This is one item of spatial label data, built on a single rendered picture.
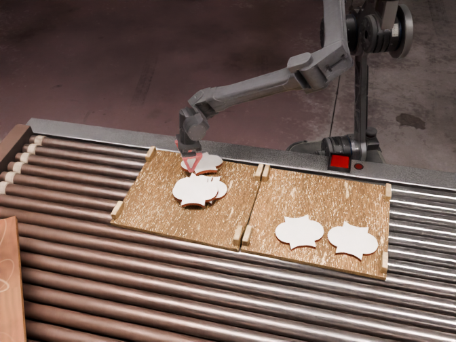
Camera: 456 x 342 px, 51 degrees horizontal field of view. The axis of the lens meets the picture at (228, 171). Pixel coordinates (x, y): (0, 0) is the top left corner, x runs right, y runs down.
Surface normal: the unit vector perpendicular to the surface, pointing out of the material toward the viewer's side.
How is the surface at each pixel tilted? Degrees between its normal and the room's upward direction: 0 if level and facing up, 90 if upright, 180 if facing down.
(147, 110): 0
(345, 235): 0
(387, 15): 90
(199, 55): 0
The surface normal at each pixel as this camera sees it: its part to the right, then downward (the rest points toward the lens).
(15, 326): -0.04, -0.71
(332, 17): -0.52, -0.56
